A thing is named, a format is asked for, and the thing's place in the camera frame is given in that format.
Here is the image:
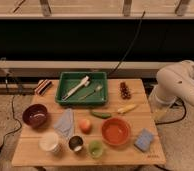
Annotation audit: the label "dark red grapes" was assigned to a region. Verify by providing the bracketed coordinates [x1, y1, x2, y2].
[120, 82, 131, 99]

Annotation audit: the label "silver fork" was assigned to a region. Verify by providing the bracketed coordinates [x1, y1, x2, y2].
[79, 85, 103, 100]

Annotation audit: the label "peach fruit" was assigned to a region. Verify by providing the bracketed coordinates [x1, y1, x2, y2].
[79, 119, 92, 134]

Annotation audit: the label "black cable on left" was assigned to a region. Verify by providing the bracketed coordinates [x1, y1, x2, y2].
[0, 73, 23, 168]

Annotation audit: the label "black cable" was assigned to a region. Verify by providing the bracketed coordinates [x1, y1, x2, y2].
[155, 98, 188, 126]
[108, 10, 147, 77]
[0, 73, 23, 168]

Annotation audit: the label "green plastic tray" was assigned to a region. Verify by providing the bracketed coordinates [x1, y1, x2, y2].
[55, 72, 108, 106]

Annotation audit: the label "white cup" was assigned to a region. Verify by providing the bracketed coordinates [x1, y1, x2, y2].
[39, 132, 60, 154]

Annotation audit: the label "black cable at back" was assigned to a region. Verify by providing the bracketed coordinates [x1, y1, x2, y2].
[108, 10, 147, 77]

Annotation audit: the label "purple bowl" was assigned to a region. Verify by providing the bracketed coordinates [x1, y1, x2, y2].
[22, 104, 48, 129]

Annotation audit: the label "black cable on right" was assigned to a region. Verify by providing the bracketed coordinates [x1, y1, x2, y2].
[155, 98, 188, 126]

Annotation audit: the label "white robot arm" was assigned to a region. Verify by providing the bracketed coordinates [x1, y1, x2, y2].
[148, 60, 194, 121]

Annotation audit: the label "small green cup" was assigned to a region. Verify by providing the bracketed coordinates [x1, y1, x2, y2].
[88, 140, 104, 159]

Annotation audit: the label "orange bowl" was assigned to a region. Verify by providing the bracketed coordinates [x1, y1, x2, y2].
[101, 117, 131, 146]

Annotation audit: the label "blue sponge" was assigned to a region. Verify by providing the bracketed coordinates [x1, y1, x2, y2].
[134, 129, 154, 152]

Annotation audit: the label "green cucumber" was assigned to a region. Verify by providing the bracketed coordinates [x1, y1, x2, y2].
[90, 111, 111, 119]

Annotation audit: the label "small metal cup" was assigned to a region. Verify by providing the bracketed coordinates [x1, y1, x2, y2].
[68, 136, 83, 152]

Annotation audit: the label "blue cloth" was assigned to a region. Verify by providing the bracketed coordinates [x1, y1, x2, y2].
[54, 108, 74, 139]

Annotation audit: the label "white dish brush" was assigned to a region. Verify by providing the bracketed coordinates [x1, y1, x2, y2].
[62, 76, 89, 100]

